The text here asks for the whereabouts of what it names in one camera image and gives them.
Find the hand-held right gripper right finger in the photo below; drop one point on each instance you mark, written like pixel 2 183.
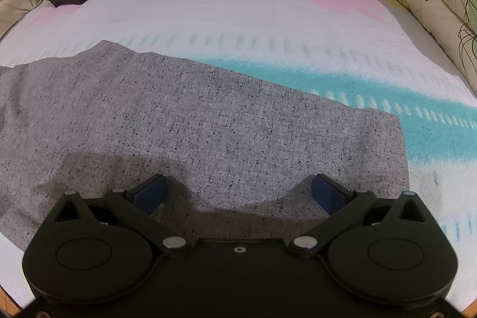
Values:
pixel 328 193

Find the floral pastel blanket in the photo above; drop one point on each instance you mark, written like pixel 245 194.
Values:
pixel 279 35

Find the grey speckled pants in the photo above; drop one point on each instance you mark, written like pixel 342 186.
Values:
pixel 193 124

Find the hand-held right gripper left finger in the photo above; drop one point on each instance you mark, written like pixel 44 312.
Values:
pixel 151 193

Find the beige crumpled cloth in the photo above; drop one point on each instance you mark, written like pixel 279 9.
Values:
pixel 18 7

